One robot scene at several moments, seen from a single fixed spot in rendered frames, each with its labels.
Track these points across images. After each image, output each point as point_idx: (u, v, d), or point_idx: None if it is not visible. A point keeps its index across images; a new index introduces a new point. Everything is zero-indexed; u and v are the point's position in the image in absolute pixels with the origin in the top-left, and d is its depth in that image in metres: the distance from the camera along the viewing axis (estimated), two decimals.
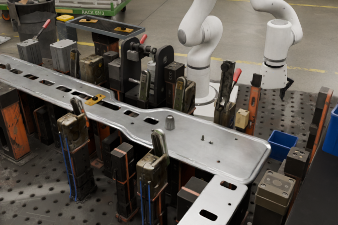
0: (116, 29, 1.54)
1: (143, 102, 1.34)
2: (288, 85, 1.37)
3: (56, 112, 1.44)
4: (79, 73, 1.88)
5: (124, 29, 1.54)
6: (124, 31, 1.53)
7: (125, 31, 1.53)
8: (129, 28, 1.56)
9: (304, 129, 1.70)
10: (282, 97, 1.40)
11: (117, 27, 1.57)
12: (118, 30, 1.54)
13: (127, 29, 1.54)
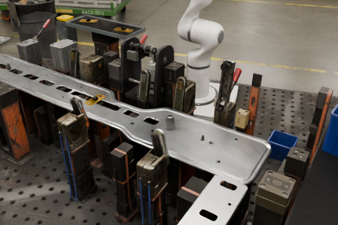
0: (116, 29, 1.54)
1: (143, 102, 1.34)
2: None
3: (56, 112, 1.44)
4: (79, 73, 1.88)
5: (124, 29, 1.54)
6: (124, 31, 1.53)
7: (125, 31, 1.53)
8: (129, 28, 1.56)
9: (304, 129, 1.70)
10: None
11: (117, 27, 1.57)
12: (118, 30, 1.54)
13: (127, 29, 1.55)
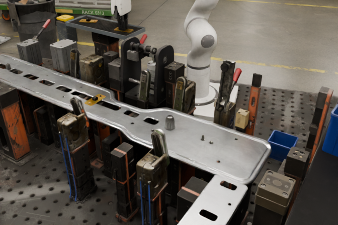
0: (116, 29, 1.54)
1: (143, 102, 1.34)
2: None
3: (56, 112, 1.44)
4: (79, 73, 1.88)
5: (124, 29, 1.54)
6: (124, 31, 1.53)
7: (125, 31, 1.53)
8: (129, 28, 1.56)
9: (304, 129, 1.70)
10: (118, 26, 1.54)
11: (117, 27, 1.57)
12: (118, 30, 1.54)
13: (127, 29, 1.55)
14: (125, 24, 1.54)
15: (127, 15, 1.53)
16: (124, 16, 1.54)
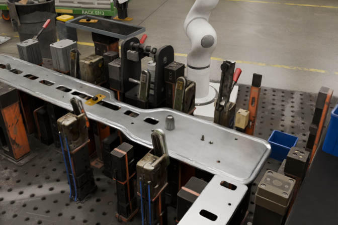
0: (116, 18, 1.52)
1: (143, 102, 1.34)
2: None
3: (56, 112, 1.44)
4: (79, 73, 1.88)
5: None
6: (123, 19, 1.50)
7: (124, 19, 1.50)
8: (128, 17, 1.53)
9: (304, 129, 1.70)
10: (118, 15, 1.51)
11: (116, 16, 1.54)
12: (117, 18, 1.51)
13: (126, 18, 1.52)
14: (124, 13, 1.52)
15: (126, 3, 1.50)
16: (124, 4, 1.51)
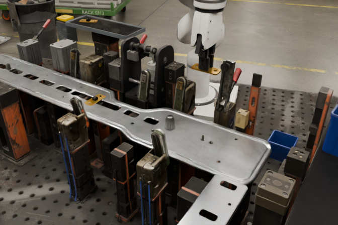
0: (195, 68, 0.99)
1: (143, 102, 1.34)
2: None
3: (56, 112, 1.44)
4: (79, 73, 1.88)
5: None
6: (207, 72, 0.97)
7: (208, 72, 0.97)
8: (214, 67, 1.00)
9: (304, 129, 1.70)
10: (198, 64, 0.98)
11: (195, 64, 1.02)
12: (197, 69, 0.98)
13: (210, 69, 0.99)
14: (209, 61, 0.98)
15: (213, 48, 0.97)
16: (209, 48, 0.98)
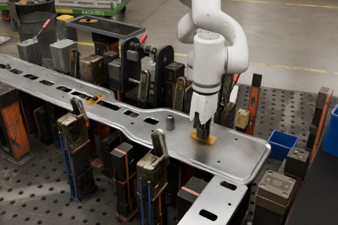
0: (193, 136, 1.11)
1: (143, 102, 1.34)
2: None
3: (56, 112, 1.44)
4: (79, 73, 1.88)
5: None
6: (204, 141, 1.09)
7: (205, 141, 1.09)
8: (210, 135, 1.11)
9: (304, 129, 1.70)
10: (196, 133, 1.10)
11: (194, 131, 1.13)
12: (195, 137, 1.10)
13: (207, 137, 1.10)
14: (206, 130, 1.10)
15: (209, 119, 1.08)
16: None
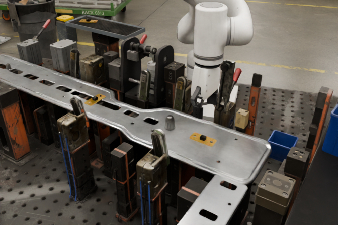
0: (193, 138, 1.12)
1: (143, 102, 1.34)
2: None
3: (56, 112, 1.44)
4: (79, 73, 1.88)
5: (204, 140, 1.11)
6: (204, 143, 1.10)
7: (205, 143, 1.09)
8: (210, 137, 1.12)
9: (304, 129, 1.70)
10: (193, 112, 1.03)
11: (193, 133, 1.14)
12: (195, 140, 1.11)
13: (207, 139, 1.11)
14: (213, 100, 1.08)
15: (216, 91, 1.06)
16: None
